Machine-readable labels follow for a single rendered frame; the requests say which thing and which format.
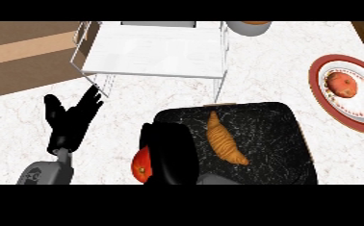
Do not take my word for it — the red rimmed white plate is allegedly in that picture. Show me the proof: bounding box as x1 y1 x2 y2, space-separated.
308 54 364 134

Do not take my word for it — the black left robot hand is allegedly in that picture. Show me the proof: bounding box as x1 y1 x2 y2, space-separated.
43 84 105 156

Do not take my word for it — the white wire tiered shelf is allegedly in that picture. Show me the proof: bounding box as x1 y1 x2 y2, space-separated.
68 20 233 105

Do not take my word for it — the golden brown croissant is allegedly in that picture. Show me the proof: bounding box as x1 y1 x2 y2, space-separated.
204 110 252 166

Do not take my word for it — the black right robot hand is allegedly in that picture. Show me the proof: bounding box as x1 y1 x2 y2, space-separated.
138 121 202 186

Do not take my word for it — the grey round pot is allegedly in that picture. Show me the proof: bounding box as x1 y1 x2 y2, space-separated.
225 20 274 38

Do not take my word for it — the black marble tray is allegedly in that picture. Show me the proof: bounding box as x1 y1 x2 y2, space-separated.
132 101 320 186

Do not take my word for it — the red tomato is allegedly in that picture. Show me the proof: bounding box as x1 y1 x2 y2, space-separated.
131 144 156 184

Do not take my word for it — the orange red round fruit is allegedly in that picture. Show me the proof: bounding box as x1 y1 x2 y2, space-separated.
324 71 360 99

